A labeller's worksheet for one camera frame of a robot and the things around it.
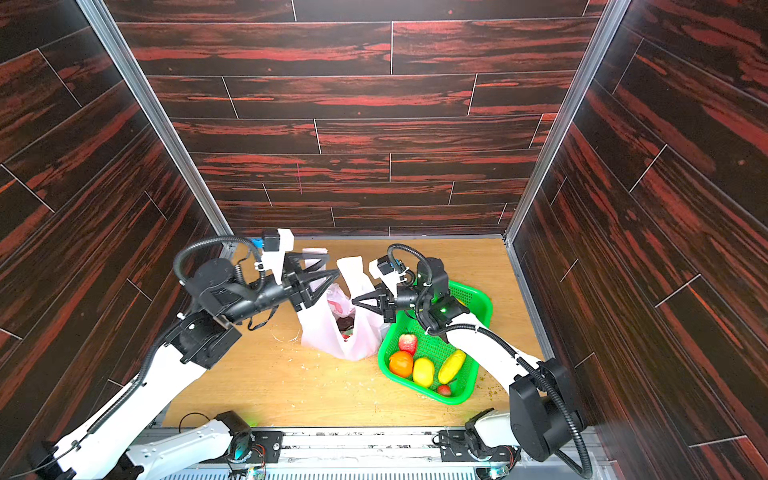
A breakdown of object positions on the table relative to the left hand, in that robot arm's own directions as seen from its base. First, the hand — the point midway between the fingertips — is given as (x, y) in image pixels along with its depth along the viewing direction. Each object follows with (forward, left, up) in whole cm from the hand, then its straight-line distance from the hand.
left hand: (334, 267), depth 56 cm
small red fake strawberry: (-10, -26, -40) cm, 49 cm away
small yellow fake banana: (-4, -29, -39) cm, 49 cm away
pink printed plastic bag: (-2, +2, -19) cm, 19 cm away
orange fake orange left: (-4, -14, -36) cm, 39 cm away
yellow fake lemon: (-6, -21, -39) cm, 44 cm away
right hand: (+4, -3, -16) cm, 16 cm away
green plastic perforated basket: (+4, -26, -42) cm, 50 cm away
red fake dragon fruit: (+5, +3, -25) cm, 25 cm away
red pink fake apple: (+3, -17, -39) cm, 42 cm away
